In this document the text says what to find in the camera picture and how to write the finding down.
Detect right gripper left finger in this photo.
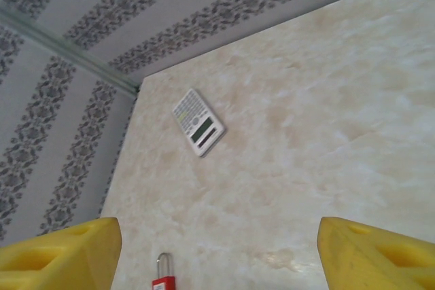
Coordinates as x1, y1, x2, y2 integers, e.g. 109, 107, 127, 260
0, 216, 123, 290

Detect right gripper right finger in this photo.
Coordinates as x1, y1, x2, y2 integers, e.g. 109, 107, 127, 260
317, 216, 435, 290

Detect red safety padlock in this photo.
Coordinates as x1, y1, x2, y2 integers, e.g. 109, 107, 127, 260
151, 252, 176, 290

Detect white scientific calculator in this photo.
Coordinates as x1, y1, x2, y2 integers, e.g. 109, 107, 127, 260
172, 88, 226, 159

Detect aluminium frame post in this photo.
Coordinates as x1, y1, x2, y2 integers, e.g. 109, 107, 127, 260
0, 10, 141, 96

